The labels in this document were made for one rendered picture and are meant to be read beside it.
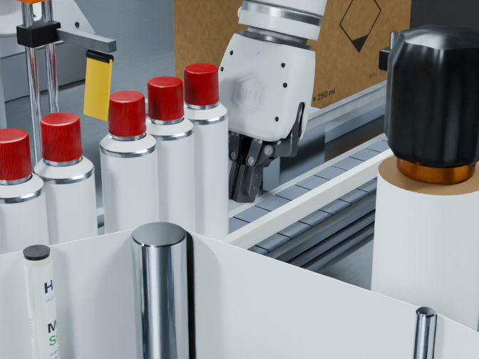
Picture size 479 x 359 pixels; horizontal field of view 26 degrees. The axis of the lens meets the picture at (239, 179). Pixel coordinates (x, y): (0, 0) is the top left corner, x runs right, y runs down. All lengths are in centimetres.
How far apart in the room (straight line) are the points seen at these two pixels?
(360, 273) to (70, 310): 40
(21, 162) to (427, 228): 32
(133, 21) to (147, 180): 124
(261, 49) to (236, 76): 4
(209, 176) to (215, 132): 5
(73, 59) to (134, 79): 11
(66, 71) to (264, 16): 78
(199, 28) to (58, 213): 74
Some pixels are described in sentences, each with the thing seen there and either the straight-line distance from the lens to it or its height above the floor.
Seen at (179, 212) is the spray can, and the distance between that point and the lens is 98.
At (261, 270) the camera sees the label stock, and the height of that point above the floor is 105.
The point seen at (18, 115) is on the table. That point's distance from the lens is 165.
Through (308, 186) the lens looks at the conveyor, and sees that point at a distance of 124.
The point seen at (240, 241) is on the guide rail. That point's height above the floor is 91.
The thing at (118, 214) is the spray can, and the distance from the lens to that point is 94.
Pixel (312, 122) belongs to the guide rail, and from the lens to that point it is 122.
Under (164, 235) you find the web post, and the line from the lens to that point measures 71.
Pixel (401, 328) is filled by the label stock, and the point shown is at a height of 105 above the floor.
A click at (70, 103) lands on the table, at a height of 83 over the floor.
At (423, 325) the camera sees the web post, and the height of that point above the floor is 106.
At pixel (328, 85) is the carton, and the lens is 155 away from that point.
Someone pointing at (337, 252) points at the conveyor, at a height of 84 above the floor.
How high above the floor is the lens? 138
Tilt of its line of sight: 24 degrees down
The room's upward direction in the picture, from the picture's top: straight up
